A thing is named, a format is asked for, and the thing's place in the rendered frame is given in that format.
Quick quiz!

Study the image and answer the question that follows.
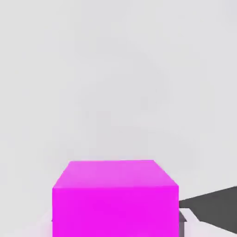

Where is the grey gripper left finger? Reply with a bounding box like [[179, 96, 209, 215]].
[[36, 209, 53, 237]]

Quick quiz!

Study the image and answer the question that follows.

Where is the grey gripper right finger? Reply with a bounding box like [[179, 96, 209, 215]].
[[179, 207, 237, 237]]

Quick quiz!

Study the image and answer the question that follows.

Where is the small magenta cube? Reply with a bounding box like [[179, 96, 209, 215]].
[[52, 159, 180, 237]]

